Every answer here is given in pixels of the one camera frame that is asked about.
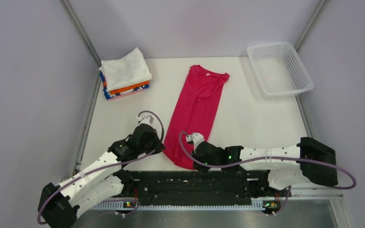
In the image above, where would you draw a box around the aluminium frame post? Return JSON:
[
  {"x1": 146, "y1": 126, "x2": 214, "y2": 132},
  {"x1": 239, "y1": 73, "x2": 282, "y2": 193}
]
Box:
[
  {"x1": 60, "y1": 0, "x2": 101, "y2": 67},
  {"x1": 294, "y1": 0, "x2": 330, "y2": 52}
]

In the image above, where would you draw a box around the pink folded t shirt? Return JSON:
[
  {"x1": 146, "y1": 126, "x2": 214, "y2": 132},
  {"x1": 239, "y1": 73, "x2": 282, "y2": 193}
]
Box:
[{"x1": 108, "y1": 88, "x2": 149, "y2": 101}]

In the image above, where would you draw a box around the blue floral folded t shirt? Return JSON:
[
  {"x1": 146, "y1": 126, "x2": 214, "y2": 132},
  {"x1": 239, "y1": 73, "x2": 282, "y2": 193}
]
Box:
[{"x1": 99, "y1": 71, "x2": 150, "y2": 100}]

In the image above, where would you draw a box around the right aluminium frame post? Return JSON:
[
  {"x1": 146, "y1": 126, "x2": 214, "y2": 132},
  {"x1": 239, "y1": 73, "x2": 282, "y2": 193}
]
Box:
[{"x1": 294, "y1": 0, "x2": 330, "y2": 52}]

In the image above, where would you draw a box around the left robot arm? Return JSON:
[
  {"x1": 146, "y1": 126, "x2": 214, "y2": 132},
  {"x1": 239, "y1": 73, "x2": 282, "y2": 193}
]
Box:
[{"x1": 37, "y1": 110, "x2": 164, "y2": 228}]

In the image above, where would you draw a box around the white folded t shirt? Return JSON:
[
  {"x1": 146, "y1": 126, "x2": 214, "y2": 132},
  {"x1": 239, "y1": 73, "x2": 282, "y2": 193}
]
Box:
[{"x1": 99, "y1": 47, "x2": 152, "y2": 91}]

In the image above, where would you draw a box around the white slotted cable duct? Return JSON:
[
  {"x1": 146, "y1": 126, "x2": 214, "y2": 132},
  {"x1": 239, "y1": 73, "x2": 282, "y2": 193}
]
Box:
[{"x1": 91, "y1": 200, "x2": 265, "y2": 211}]

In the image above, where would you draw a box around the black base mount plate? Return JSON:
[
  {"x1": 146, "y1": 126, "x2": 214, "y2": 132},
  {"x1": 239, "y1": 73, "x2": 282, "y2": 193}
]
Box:
[{"x1": 119, "y1": 171, "x2": 288, "y2": 206}]

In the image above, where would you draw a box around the left aluminium frame post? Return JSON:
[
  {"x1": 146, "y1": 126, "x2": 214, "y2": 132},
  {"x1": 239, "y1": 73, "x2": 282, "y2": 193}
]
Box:
[{"x1": 60, "y1": 0, "x2": 101, "y2": 67}]

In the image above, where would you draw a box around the red t shirt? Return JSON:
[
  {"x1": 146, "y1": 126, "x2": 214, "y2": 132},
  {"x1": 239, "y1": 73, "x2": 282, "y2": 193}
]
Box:
[{"x1": 163, "y1": 65, "x2": 230, "y2": 170}]

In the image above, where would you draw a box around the orange folded t shirt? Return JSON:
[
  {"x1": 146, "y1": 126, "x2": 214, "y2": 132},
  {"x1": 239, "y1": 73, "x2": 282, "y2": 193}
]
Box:
[{"x1": 109, "y1": 81, "x2": 150, "y2": 95}]

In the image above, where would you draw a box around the white plastic basket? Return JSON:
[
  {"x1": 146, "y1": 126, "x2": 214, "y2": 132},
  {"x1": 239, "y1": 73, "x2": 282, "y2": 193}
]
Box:
[{"x1": 247, "y1": 42, "x2": 315, "y2": 99}]

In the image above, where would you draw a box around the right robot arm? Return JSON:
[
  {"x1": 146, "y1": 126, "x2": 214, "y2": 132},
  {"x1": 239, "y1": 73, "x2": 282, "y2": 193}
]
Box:
[{"x1": 184, "y1": 133, "x2": 338, "y2": 196}]

